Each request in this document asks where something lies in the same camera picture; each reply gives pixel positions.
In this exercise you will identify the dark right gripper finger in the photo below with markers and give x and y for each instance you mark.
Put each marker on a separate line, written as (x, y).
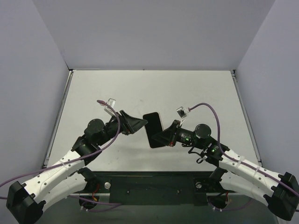
(168, 130)
(163, 139)

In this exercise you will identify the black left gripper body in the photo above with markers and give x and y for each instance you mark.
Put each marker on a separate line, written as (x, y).
(124, 122)

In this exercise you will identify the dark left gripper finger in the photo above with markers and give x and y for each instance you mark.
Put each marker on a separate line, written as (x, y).
(134, 126)
(130, 118)

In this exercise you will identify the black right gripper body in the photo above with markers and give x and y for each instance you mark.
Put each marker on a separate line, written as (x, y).
(174, 133)

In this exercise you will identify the black smartphone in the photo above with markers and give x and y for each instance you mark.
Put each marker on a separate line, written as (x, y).
(153, 129)

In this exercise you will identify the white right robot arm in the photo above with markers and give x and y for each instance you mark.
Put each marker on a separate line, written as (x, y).
(279, 192)

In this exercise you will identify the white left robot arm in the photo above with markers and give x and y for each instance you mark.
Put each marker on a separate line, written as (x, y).
(27, 201)

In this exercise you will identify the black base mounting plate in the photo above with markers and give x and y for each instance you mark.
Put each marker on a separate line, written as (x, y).
(155, 187)

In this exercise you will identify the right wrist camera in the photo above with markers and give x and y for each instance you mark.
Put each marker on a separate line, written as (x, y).
(183, 113)

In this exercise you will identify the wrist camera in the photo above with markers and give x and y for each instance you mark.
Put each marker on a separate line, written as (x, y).
(183, 113)
(109, 105)

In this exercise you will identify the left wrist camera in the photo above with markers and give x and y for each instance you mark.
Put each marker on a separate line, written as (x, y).
(109, 105)

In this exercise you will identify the aluminium table edge rail left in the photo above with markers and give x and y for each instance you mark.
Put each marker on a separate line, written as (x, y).
(58, 117)

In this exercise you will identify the aluminium table edge rail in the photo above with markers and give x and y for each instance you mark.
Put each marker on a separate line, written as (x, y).
(58, 117)
(253, 140)

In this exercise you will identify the aluminium table edge rail right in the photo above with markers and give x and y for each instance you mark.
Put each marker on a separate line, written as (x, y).
(253, 140)

